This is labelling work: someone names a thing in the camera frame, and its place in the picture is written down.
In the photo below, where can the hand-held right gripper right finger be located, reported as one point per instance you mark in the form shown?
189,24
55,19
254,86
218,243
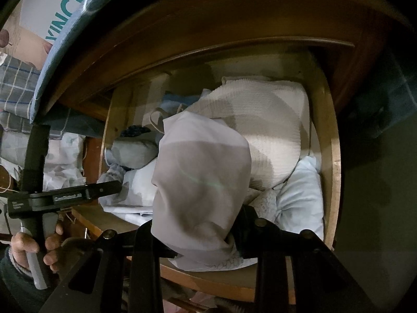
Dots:
270,244

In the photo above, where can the light blue garment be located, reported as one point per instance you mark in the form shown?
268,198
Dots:
299,195

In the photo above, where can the dark checked cloth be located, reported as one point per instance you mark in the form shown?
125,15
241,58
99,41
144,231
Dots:
381,94

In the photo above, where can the wooden drawer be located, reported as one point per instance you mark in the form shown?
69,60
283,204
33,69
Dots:
334,156

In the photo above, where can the olive trouser leg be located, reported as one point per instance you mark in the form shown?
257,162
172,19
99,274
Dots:
76,246

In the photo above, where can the white scale print garment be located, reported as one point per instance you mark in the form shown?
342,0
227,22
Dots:
260,202

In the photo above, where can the white ribbed garment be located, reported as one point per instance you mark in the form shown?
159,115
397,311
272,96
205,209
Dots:
270,127

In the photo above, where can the grey folded garment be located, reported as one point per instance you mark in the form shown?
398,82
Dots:
133,153

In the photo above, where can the white patterned cloth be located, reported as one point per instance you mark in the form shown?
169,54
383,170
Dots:
62,156

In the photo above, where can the person's left hand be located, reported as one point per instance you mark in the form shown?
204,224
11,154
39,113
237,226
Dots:
22,246

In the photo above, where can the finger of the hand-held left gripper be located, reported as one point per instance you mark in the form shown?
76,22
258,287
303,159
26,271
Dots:
104,189

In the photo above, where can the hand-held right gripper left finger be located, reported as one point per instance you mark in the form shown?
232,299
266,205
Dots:
146,251

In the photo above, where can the brown wooden nightstand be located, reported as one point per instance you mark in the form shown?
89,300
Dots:
195,16

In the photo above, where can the person's left forearm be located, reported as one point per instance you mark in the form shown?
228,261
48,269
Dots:
16,287

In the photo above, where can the grey underwear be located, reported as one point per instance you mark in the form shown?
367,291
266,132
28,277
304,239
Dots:
202,176

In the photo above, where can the blue checked blanket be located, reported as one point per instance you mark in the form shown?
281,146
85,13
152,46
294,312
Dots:
16,84

